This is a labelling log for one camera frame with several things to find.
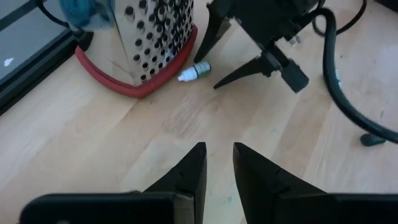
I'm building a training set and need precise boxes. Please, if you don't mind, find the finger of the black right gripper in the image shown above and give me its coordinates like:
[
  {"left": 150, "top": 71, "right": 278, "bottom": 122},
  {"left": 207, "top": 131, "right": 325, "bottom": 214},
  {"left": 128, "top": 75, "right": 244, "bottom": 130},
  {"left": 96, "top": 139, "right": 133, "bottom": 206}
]
[
  {"left": 193, "top": 0, "right": 233, "bottom": 64},
  {"left": 213, "top": 55, "right": 268, "bottom": 90}
]

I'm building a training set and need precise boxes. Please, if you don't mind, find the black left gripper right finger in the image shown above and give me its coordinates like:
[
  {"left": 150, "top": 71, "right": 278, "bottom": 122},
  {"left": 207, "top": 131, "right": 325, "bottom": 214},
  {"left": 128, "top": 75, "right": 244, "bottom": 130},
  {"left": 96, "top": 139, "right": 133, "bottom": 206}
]
[{"left": 233, "top": 142, "right": 326, "bottom": 224}]

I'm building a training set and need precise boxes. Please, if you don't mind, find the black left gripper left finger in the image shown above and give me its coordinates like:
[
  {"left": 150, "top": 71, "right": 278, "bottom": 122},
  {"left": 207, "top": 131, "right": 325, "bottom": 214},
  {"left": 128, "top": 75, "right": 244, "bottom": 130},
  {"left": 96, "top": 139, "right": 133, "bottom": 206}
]
[{"left": 144, "top": 142, "right": 208, "bottom": 224}]

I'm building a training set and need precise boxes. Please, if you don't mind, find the white dropper bottle dark label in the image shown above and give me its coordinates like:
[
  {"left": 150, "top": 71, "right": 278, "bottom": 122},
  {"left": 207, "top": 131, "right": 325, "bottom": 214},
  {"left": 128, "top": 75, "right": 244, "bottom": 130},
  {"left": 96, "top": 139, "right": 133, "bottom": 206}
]
[{"left": 177, "top": 60, "right": 213, "bottom": 83}]

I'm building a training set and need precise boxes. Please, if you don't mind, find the red metal box grater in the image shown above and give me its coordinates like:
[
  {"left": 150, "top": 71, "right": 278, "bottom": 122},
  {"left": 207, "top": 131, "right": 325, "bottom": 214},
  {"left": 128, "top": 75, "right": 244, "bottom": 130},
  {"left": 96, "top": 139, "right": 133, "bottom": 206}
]
[{"left": 74, "top": 0, "right": 199, "bottom": 100}]

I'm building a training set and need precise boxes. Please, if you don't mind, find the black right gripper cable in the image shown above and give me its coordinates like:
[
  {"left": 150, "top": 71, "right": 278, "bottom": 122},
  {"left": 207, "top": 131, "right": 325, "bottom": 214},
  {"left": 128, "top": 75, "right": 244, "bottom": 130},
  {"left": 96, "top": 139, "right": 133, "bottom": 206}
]
[{"left": 312, "top": 0, "right": 398, "bottom": 147}]

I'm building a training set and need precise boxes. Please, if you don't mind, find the black cable loop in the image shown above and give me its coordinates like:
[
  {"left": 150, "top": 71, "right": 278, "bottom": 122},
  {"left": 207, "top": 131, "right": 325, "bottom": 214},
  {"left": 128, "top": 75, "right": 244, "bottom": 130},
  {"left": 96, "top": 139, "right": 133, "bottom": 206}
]
[{"left": 35, "top": 0, "right": 95, "bottom": 52}]

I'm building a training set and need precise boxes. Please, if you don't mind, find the black table frame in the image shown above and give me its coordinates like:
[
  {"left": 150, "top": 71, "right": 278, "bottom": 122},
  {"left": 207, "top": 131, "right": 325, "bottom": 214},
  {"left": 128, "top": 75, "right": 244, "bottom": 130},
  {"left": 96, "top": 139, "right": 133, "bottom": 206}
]
[{"left": 0, "top": 0, "right": 94, "bottom": 116}]

